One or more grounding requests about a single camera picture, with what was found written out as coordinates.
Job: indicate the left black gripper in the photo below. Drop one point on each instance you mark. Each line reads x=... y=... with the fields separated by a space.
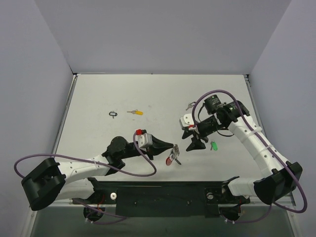
x=150 y=149

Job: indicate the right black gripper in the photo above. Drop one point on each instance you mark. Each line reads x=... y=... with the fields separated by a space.
x=195 y=132

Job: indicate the key with green tag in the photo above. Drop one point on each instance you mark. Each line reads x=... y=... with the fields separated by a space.
x=214 y=146

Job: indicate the red-handled metal keyring holder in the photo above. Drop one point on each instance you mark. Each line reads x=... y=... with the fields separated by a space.
x=173 y=156

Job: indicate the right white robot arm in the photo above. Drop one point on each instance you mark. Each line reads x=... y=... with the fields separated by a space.
x=279 y=174

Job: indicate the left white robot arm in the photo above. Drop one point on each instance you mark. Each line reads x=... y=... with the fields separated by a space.
x=68 y=179

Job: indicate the key with small black tag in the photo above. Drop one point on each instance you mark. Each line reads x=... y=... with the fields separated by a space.
x=190 y=105

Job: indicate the key with yellow tag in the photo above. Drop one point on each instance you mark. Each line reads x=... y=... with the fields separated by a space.
x=136 y=112

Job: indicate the key with large black tag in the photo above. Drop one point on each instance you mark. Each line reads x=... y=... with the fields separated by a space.
x=113 y=114

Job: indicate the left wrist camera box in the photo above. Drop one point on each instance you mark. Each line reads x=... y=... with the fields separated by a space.
x=144 y=139

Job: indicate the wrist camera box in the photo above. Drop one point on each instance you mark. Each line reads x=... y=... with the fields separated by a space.
x=187 y=122
x=144 y=139

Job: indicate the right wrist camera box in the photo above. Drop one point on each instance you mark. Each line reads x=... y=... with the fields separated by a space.
x=187 y=122

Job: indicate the aluminium frame rail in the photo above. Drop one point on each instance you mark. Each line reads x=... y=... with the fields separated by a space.
x=289 y=198

